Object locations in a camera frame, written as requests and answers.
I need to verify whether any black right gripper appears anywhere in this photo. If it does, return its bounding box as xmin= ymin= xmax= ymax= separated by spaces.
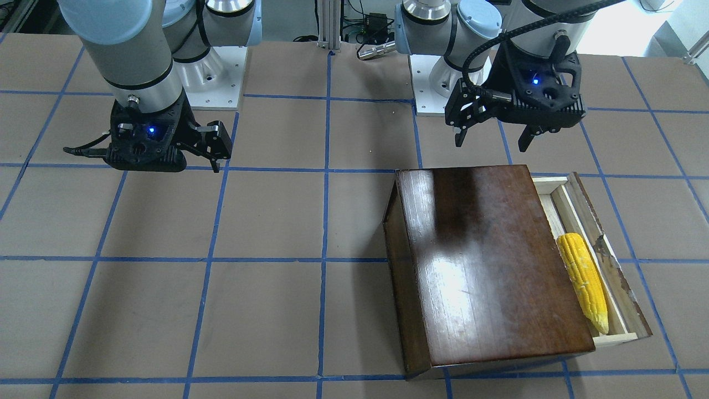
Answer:
xmin=111 ymin=89 xmax=233 ymax=173

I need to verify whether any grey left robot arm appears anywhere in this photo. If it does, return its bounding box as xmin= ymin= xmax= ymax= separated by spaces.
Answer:
xmin=393 ymin=1 xmax=614 ymax=152

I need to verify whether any light wood drawer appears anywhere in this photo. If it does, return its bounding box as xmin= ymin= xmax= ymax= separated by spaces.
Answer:
xmin=532 ymin=173 xmax=653 ymax=349

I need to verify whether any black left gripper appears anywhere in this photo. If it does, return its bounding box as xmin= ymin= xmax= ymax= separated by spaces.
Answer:
xmin=445 ymin=39 xmax=582 ymax=152

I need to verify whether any aluminium frame post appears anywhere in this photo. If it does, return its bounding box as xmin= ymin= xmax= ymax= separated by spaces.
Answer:
xmin=316 ymin=1 xmax=343 ymax=54

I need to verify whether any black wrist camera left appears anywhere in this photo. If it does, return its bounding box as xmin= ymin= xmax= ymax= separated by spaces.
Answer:
xmin=489 ymin=46 xmax=587 ymax=130

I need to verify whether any dark wooden drawer cabinet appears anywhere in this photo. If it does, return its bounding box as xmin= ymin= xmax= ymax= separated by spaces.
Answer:
xmin=383 ymin=165 xmax=595 ymax=381

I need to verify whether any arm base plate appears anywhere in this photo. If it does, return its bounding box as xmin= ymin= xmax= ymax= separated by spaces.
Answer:
xmin=409 ymin=55 xmax=461 ymax=116
xmin=174 ymin=47 xmax=249 ymax=111

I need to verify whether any black power adapter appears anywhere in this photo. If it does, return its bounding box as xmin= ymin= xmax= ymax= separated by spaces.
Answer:
xmin=364 ymin=13 xmax=388 ymax=36

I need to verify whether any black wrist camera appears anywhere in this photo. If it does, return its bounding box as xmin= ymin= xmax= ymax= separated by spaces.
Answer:
xmin=489 ymin=46 xmax=587 ymax=130
xmin=63 ymin=102 xmax=187 ymax=172

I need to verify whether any yellow corn cob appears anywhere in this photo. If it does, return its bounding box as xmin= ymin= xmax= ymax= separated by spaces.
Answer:
xmin=556 ymin=232 xmax=609 ymax=334

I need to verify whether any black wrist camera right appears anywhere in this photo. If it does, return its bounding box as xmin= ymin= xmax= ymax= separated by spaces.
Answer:
xmin=63 ymin=102 xmax=187 ymax=172

